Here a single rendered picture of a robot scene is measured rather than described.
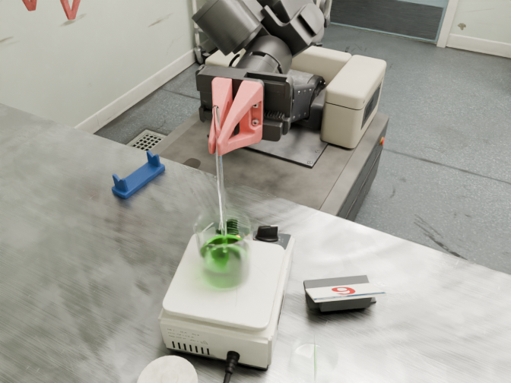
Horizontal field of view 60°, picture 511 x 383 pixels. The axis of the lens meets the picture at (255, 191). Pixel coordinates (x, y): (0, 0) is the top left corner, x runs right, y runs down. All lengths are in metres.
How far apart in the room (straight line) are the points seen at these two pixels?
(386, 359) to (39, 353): 0.42
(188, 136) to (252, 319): 1.17
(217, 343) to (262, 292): 0.08
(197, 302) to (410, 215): 1.48
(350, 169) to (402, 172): 0.67
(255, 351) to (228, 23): 0.36
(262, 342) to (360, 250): 0.25
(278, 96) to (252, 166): 0.98
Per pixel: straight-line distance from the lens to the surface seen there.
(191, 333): 0.52
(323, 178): 1.41
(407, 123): 2.47
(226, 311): 0.49
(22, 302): 0.68
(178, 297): 0.51
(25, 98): 2.11
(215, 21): 0.53
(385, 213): 1.88
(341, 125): 1.49
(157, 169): 0.81
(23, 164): 0.92
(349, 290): 0.60
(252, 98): 0.43
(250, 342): 0.50
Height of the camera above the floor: 1.25
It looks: 41 degrees down
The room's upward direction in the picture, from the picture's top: straight up
